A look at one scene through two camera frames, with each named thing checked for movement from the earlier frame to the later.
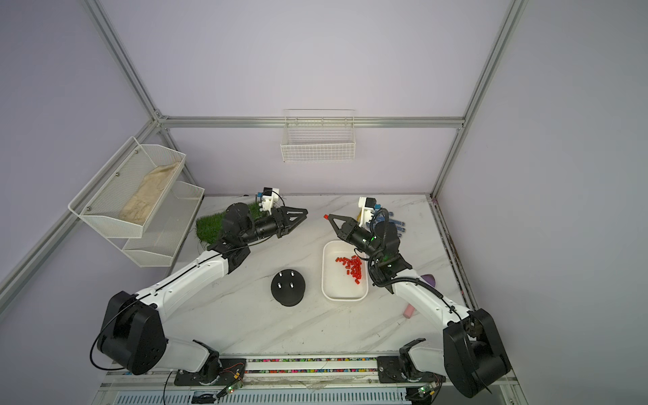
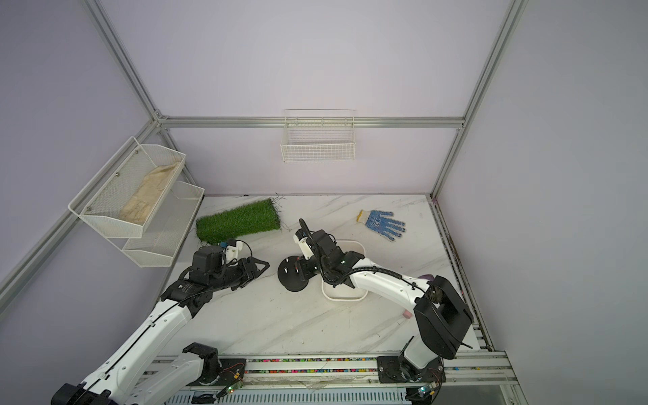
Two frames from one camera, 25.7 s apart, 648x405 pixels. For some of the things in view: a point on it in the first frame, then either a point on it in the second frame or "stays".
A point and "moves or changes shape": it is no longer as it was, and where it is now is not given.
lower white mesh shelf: [165, 234] stays
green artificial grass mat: [210, 227] stays
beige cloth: [142, 203] stays
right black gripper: [350, 230] to [305, 266]
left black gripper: [283, 231] to [248, 271]
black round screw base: [288, 287] moves or changes shape
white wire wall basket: [318, 136] stays
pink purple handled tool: [410, 308] stays
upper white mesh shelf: [121, 199] stays
